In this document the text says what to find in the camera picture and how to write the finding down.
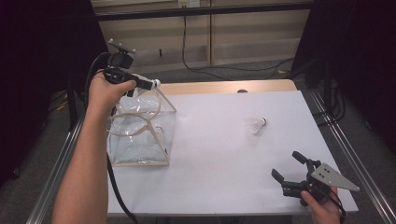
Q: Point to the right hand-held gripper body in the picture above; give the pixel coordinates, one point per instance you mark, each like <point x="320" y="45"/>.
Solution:
<point x="330" y="177"/>

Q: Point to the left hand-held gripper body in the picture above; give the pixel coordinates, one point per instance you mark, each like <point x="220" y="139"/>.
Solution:
<point x="120" y="60"/>

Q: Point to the clear plastic bag beige trim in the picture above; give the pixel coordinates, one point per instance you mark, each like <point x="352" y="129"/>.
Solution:
<point x="137" y="146"/>

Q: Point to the person's right hand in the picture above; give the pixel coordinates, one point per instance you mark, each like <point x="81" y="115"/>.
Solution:
<point x="325" y="213"/>

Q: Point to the person's left hand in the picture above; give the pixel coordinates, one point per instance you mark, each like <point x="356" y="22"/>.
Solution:
<point x="104" y="96"/>

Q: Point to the black stand pole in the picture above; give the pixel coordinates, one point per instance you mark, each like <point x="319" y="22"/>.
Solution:
<point x="73" y="102"/>

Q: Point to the wooden table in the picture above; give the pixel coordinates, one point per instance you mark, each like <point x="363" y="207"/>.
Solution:
<point x="218" y="87"/>

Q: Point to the white table cover board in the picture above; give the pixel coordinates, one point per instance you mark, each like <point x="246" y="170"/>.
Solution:
<point x="202" y="186"/>

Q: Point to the dark curtain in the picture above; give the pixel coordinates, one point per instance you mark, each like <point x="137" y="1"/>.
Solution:
<point x="358" y="46"/>
<point x="37" y="62"/>

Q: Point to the yellow floor marker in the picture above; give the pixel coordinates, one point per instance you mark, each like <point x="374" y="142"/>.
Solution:
<point x="281" y="71"/>

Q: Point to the dark round table grommet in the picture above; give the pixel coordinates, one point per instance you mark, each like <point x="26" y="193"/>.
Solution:
<point x="242" y="91"/>

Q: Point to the beige wooden cabinet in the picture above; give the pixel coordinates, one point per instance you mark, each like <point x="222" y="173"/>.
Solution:
<point x="249" y="34"/>

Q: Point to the aluminium frame rail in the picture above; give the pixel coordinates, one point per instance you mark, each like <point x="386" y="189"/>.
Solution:
<point x="48" y="189"/>
<point x="353" y="158"/>

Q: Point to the white wall socket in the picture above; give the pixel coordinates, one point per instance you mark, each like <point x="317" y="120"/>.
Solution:
<point x="190" y="3"/>

